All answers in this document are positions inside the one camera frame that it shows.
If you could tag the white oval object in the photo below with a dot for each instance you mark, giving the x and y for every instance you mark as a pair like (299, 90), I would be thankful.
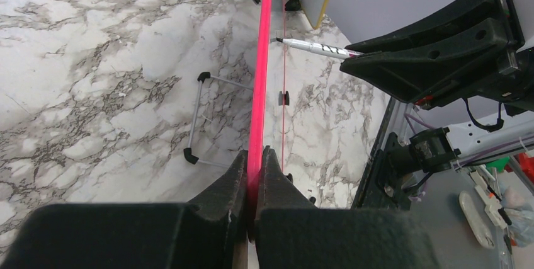
(479, 228)

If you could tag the black mounting rail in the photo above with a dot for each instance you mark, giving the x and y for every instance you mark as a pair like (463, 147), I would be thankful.
(381, 184)

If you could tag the aluminium frame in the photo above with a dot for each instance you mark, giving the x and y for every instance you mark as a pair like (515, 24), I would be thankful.
(393, 121)

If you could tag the pink framed whiteboard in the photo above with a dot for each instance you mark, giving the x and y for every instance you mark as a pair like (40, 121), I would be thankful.
(254, 162)

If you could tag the white whiteboard marker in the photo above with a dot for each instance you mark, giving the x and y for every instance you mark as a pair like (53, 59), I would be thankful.
(318, 48)

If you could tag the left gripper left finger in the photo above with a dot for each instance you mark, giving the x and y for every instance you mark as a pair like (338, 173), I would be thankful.
(205, 232)

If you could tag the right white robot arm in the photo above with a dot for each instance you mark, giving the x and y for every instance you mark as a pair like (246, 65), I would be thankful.
(434, 149)

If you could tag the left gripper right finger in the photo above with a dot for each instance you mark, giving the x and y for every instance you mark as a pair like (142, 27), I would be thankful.
(291, 232)

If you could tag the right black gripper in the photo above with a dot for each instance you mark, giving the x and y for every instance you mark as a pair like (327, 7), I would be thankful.
(409, 66)

